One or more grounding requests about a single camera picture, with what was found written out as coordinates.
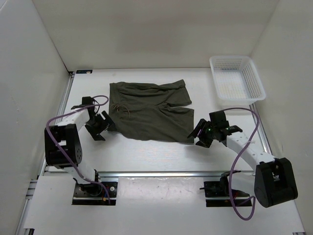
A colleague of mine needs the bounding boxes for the olive green shorts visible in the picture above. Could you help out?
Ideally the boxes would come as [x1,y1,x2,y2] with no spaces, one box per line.
[108,80,194,144]

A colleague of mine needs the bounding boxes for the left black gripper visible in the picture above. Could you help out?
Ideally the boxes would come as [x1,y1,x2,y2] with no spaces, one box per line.
[85,110,115,141]

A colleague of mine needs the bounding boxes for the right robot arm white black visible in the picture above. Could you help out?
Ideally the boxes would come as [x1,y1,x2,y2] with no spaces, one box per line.
[189,111,298,208]

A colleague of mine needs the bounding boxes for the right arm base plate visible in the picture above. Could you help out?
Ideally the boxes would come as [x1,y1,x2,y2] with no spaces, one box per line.
[200,181,252,208]

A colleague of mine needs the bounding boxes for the small blue label sticker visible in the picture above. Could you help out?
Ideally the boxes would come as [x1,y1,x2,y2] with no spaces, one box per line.
[76,70,93,74]

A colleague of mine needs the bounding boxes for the white plastic mesh basket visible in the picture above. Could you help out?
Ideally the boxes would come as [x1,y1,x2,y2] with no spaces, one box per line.
[209,55,266,106]

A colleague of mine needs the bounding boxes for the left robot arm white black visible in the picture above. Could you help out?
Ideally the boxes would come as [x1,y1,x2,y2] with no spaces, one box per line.
[44,95,115,196]

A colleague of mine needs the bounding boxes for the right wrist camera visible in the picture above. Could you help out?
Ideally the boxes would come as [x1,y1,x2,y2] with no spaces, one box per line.
[227,125,243,133]

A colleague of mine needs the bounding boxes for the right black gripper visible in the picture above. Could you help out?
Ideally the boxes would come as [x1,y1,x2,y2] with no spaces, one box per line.
[187,118,218,148]

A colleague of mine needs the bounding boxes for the left aluminium frame rail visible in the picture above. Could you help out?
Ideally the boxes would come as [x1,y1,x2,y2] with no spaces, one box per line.
[14,70,75,235]

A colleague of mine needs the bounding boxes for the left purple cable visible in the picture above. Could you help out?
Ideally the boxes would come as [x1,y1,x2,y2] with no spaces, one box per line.
[45,95,112,206]

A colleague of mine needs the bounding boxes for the front aluminium rail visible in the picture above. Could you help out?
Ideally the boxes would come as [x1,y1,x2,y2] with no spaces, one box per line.
[99,171,223,178]

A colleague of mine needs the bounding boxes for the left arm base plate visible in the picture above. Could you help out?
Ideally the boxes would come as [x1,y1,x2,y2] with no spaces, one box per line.
[72,178,118,206]

